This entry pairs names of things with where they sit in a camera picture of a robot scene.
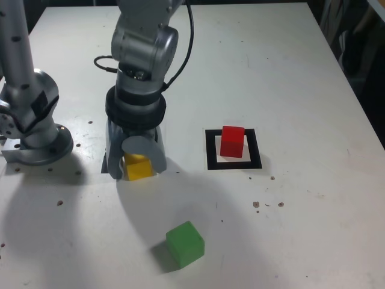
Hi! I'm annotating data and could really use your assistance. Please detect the green cube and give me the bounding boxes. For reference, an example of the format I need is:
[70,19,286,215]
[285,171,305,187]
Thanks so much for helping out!
[165,220,206,269]

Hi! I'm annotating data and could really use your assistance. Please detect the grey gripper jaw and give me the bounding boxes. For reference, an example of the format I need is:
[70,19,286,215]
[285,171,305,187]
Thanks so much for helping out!
[106,122,125,181]
[121,127,167,174]

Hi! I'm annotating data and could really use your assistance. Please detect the white background furniture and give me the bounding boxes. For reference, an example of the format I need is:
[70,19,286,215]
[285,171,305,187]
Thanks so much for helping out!
[319,0,347,61]

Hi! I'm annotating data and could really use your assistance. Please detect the black tape strip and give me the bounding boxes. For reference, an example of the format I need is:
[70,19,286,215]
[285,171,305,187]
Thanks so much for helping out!
[100,150,110,175]

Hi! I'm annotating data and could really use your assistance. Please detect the red cube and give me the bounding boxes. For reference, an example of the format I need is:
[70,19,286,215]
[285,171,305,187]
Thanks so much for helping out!
[220,125,246,158]

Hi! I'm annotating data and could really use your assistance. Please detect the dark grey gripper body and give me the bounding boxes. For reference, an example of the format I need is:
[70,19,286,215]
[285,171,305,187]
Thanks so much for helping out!
[115,127,158,145]

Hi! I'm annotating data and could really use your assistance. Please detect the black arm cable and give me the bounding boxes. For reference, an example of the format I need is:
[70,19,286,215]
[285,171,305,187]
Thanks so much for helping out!
[93,0,194,93]

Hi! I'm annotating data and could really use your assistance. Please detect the black tape square outline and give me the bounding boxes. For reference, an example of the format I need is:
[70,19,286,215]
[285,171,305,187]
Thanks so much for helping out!
[205,128,263,171]

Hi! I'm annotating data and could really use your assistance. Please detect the yellow cube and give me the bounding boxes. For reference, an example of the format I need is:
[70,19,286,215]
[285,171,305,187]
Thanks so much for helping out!
[123,152,153,182]

